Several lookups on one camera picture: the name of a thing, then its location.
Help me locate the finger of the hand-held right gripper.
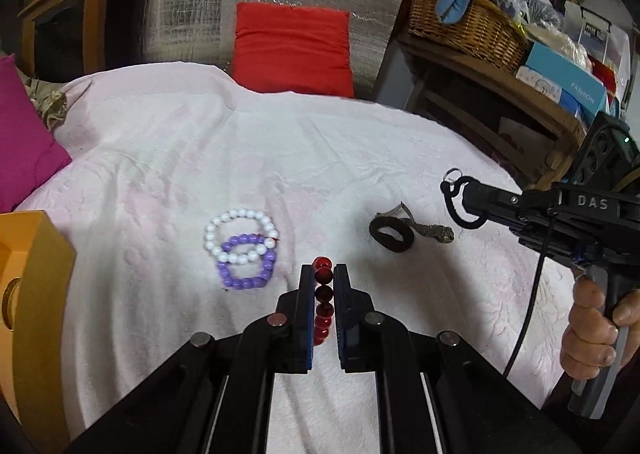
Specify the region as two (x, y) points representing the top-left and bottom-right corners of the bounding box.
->
(459, 177), (557, 234)

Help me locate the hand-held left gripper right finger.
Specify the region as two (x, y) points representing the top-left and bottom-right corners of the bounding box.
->
(334, 263), (581, 454)

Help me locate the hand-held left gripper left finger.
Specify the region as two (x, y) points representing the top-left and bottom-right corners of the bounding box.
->
(65, 264), (317, 454)

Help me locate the red bead bracelet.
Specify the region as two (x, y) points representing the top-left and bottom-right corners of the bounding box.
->
(312, 257), (334, 348)

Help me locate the black cord with metal ring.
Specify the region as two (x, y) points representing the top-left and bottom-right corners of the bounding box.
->
(440, 167), (489, 228)

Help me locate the purple bead bracelet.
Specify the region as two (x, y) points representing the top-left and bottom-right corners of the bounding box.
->
(215, 233), (278, 293)

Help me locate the orange cardboard box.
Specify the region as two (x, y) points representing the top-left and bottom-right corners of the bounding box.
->
(0, 210), (77, 454)

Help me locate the person's right hand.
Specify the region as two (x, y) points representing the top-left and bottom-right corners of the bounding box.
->
(560, 276), (640, 381)

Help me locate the wooden side table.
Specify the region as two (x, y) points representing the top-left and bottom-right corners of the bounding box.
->
(394, 33), (589, 186)

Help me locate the blue cardboard box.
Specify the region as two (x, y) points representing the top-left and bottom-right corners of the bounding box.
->
(515, 41), (609, 123)

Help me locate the wicker basket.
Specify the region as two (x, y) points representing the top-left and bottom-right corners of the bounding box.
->
(407, 0), (531, 75)

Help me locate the white paper bag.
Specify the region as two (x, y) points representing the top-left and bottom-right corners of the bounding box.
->
(562, 1), (632, 86)

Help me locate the red pillow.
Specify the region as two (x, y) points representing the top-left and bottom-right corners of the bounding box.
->
(232, 2), (356, 99)

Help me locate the magenta pillow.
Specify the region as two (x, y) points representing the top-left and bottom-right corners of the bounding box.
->
(0, 53), (74, 215)

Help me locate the silver foil insulation panel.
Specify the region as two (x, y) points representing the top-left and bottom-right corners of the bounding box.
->
(141, 0), (414, 103)

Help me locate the leaf patterned cushion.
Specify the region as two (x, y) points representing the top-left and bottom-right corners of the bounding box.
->
(20, 76), (69, 131)

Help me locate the wooden cabinet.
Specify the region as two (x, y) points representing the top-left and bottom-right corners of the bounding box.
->
(17, 0), (162, 85)

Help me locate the olive woven strap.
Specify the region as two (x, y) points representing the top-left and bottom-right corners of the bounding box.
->
(376, 202), (456, 245)

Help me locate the black hair tie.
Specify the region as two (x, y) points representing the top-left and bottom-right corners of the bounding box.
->
(369, 216), (416, 253)

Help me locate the black cable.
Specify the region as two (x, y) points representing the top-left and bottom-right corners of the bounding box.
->
(502, 214), (559, 380)

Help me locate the white bead bracelet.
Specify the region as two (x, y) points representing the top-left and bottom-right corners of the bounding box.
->
(204, 207), (279, 265)

